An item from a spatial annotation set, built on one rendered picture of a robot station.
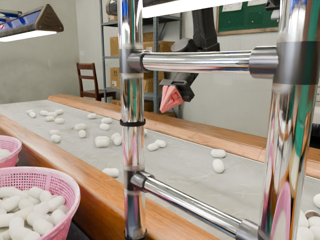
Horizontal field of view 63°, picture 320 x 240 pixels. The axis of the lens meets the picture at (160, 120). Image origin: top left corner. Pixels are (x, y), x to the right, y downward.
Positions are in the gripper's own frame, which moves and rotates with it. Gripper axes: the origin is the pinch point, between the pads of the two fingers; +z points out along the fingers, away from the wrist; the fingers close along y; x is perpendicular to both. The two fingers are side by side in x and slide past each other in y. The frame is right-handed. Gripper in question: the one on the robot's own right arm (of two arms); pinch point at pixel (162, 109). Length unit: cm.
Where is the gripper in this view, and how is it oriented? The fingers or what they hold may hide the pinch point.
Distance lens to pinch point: 77.4
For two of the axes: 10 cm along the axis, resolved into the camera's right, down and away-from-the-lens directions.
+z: -5.4, 7.6, -3.6
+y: 7.0, 1.6, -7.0
